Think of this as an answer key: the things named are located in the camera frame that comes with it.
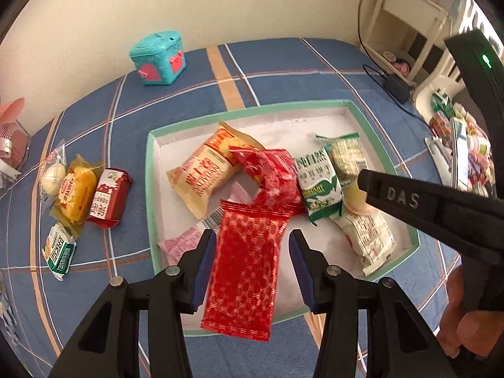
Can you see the white tray box green rim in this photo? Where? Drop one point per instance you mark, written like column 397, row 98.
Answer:
column 275, row 126

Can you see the teal toy chest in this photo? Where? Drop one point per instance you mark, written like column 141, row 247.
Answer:
column 157, row 59

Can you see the white plastic chair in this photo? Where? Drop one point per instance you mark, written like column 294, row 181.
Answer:
column 433, row 82

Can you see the pale green cracker packet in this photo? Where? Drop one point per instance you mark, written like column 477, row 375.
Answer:
column 346, row 157

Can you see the black power adapter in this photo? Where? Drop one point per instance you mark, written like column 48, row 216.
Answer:
column 395, row 88

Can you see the pink snack packet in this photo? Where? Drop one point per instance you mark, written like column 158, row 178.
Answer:
column 181, row 242

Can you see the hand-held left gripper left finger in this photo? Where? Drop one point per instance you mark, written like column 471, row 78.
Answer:
column 202, row 271

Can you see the pink toy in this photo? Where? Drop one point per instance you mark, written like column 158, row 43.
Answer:
column 402, row 67

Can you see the blue plaid bed sheet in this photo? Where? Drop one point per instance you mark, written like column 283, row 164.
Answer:
column 275, row 71

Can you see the green white biscuit packet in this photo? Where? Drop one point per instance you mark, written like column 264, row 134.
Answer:
column 319, row 189

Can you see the long patterned red packet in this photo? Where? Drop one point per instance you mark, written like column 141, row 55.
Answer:
column 240, row 275

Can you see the cream snack packet red print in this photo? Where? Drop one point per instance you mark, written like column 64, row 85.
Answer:
column 366, row 240

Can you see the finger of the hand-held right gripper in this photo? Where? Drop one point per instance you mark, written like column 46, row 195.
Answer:
column 397, row 199

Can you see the small green white packet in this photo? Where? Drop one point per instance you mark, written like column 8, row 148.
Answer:
column 59, row 252

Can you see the clear packet white ball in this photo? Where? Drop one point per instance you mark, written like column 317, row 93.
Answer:
column 53, row 175

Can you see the person's right hand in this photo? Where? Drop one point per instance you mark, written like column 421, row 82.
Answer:
column 480, row 328

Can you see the yellow cake packet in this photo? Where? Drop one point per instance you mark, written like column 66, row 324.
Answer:
column 75, row 193

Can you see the white wooden stool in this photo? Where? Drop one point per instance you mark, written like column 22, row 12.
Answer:
column 409, row 0

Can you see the dark red white packet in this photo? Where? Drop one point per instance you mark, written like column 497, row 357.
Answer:
column 108, row 201

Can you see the basket of assorted snacks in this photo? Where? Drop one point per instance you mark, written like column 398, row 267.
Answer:
column 472, row 153

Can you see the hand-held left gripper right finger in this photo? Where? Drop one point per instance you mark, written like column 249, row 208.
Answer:
column 301, row 271

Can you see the orange swiss roll packet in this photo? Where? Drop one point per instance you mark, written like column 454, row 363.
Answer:
column 204, row 173

